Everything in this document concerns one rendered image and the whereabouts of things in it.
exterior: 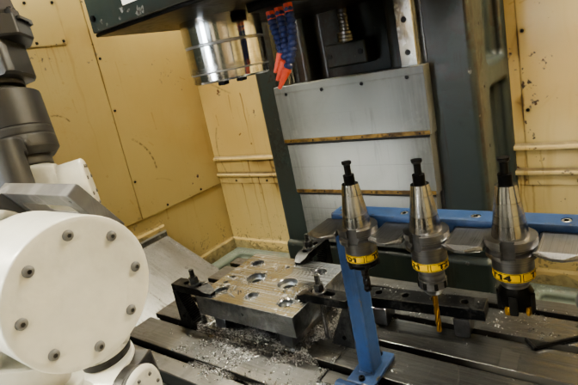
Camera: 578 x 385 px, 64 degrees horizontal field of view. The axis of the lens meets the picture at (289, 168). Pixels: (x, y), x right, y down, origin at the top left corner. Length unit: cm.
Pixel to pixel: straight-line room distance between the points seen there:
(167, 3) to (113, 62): 126
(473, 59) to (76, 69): 138
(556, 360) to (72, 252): 88
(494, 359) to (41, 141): 81
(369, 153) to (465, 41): 38
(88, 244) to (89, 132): 170
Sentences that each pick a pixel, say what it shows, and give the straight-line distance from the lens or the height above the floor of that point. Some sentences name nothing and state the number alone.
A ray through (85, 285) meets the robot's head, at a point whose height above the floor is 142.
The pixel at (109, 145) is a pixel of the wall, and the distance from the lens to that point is 195.
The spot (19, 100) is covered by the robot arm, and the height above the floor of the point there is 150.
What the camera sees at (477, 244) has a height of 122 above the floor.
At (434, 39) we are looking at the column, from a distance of 124.
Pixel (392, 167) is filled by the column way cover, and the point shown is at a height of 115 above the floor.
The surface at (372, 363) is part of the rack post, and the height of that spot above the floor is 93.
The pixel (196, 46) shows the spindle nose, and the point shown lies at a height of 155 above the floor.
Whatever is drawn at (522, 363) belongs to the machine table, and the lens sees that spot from 97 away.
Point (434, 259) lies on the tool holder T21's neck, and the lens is 68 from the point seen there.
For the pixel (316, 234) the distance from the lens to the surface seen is 74.
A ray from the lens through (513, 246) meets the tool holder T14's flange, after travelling 62.
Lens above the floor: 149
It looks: 13 degrees down
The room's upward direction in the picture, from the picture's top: 11 degrees counter-clockwise
